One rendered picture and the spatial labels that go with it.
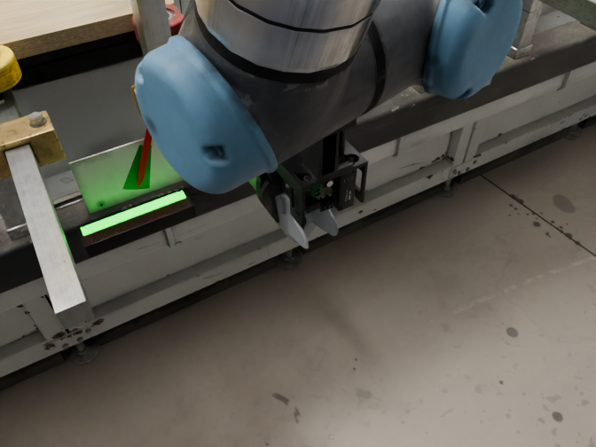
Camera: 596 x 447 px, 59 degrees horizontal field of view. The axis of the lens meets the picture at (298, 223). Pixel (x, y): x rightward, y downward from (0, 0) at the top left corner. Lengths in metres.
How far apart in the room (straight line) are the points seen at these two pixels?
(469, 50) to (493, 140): 1.60
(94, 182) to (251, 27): 0.63
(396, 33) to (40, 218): 0.47
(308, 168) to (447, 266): 1.24
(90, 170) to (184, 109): 0.58
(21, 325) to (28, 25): 0.73
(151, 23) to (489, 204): 1.42
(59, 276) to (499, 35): 0.45
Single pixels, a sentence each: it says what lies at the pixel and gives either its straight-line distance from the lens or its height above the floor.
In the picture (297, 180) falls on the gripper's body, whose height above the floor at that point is 0.96.
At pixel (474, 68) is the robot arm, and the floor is 1.11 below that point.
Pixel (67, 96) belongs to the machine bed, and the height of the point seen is 0.77.
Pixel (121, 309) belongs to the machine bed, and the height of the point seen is 0.16.
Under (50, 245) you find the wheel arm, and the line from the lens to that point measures 0.62.
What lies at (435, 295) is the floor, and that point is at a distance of 1.61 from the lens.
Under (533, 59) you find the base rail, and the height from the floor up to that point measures 0.70.
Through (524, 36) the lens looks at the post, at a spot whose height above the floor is 0.75.
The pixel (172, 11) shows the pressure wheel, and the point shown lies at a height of 0.91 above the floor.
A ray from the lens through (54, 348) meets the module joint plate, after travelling 1.43.
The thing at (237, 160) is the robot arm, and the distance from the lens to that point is 0.23.
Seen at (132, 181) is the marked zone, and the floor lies 0.73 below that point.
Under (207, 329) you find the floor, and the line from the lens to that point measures 1.52.
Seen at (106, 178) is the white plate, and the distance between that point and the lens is 0.82.
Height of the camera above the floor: 1.28
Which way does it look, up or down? 47 degrees down
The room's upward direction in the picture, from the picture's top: straight up
